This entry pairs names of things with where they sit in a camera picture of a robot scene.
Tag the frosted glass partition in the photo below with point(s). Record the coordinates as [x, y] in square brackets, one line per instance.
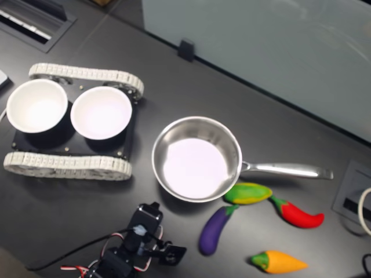
[275, 43]

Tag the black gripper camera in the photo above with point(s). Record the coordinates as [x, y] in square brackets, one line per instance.
[174, 255]

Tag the pale grey putty lump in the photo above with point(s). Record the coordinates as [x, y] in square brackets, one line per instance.
[140, 230]

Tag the purple toy aubergine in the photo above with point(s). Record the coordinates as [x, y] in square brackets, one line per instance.
[213, 231]

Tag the white bowl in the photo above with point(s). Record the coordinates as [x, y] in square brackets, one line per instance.
[101, 113]
[36, 107]

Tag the black partition clip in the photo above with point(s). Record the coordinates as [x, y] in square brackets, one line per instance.
[185, 49]

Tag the green yellow toy corn cob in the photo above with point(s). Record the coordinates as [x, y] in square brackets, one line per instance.
[249, 193]

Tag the tracked vehicle with white tracks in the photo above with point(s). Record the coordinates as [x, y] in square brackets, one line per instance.
[75, 146]

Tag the orange toy carrot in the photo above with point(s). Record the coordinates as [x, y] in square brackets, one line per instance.
[284, 262]

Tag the red toy chilli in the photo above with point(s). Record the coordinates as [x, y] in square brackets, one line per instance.
[298, 215]

